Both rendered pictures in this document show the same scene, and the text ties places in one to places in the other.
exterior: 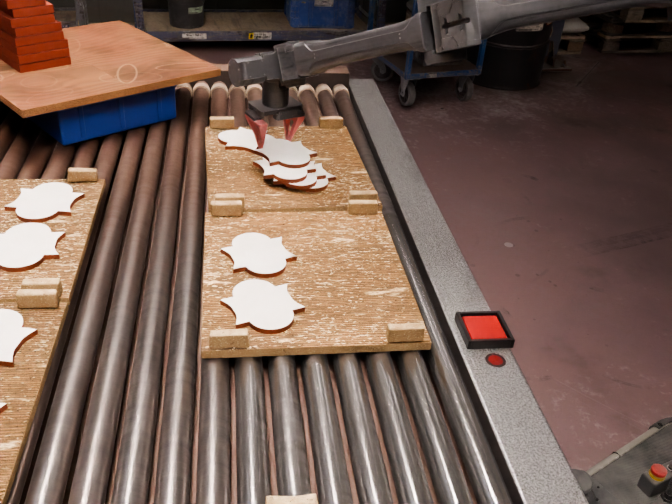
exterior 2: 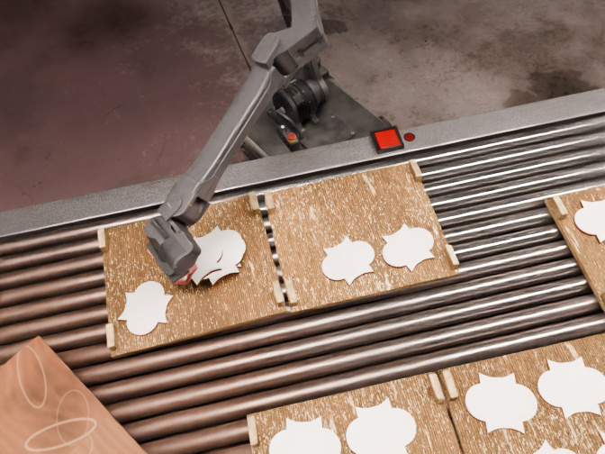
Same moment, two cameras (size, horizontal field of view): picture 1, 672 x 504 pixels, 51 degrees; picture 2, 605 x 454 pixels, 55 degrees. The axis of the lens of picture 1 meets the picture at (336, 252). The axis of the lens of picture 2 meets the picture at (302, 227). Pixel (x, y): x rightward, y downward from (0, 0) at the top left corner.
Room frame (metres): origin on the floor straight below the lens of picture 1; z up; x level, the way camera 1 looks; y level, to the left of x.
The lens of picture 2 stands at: (1.12, 0.82, 2.18)
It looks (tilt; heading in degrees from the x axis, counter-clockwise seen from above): 58 degrees down; 273
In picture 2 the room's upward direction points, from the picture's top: 6 degrees counter-clockwise
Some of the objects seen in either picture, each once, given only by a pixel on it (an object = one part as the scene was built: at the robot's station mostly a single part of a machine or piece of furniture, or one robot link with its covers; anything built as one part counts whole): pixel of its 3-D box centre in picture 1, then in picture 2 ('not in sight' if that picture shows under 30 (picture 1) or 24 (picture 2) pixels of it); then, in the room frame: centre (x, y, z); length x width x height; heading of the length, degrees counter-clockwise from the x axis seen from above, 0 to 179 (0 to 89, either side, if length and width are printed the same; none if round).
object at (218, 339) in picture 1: (229, 338); (451, 257); (0.81, 0.15, 0.95); 0.06 x 0.02 x 0.03; 100
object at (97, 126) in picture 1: (91, 93); not in sight; (1.67, 0.64, 0.97); 0.31 x 0.31 x 0.10; 46
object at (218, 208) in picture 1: (226, 208); (291, 293); (1.19, 0.22, 0.95); 0.06 x 0.02 x 0.03; 100
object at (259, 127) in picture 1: (266, 127); (179, 269); (1.44, 0.17, 1.02); 0.07 x 0.07 x 0.09; 36
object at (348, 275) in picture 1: (305, 273); (356, 232); (1.02, 0.05, 0.93); 0.41 x 0.35 x 0.02; 10
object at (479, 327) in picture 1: (483, 330); (386, 140); (0.91, -0.25, 0.92); 0.06 x 0.06 x 0.01; 10
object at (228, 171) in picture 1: (285, 165); (189, 269); (1.44, 0.13, 0.93); 0.41 x 0.35 x 0.02; 12
